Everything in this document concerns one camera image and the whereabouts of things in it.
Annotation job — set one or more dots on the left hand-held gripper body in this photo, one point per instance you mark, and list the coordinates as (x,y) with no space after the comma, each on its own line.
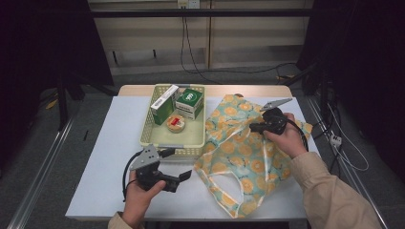
(144,157)

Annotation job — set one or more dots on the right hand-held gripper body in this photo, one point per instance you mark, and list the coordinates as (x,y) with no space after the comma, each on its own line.
(275,122)

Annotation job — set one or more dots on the white table mat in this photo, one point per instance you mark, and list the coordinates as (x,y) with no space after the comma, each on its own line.
(95,143)

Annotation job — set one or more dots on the white wall socket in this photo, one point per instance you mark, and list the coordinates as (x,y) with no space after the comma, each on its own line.
(188,4)

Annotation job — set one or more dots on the person's left hand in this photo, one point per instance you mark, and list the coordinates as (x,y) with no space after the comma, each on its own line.
(137,200)

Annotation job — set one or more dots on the tall green and white box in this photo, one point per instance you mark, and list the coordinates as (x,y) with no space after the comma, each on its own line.
(164,108)

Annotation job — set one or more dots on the metal floor rail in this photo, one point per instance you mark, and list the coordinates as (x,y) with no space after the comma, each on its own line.
(347,168)
(41,175)

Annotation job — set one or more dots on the dark round table grommet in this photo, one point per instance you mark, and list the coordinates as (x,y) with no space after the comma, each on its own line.
(238,94)

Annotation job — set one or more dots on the person's right hand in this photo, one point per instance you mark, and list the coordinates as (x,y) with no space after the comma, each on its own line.
(291,141)

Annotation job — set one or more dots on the round tin with red label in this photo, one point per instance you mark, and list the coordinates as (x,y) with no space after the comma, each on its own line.
(175,123)

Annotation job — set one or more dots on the white power strip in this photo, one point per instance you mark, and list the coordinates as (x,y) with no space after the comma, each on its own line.
(336,140)

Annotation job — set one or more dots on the black curtain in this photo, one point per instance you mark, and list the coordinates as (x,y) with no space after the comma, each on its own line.
(366,63)
(38,47)

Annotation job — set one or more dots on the orange print cloth bag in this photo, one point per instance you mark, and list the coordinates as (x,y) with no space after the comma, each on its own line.
(242,149)

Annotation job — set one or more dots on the black metal stand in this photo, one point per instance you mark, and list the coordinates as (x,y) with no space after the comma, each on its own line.
(62,105)

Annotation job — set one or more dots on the pale yellow plastic basket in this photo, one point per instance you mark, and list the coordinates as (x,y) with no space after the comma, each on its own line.
(184,136)

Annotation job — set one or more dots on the green and white cube box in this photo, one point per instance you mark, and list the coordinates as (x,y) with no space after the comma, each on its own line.
(189,98)

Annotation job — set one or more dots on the black horizontal bar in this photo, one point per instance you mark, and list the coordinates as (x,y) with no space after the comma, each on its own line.
(191,13)

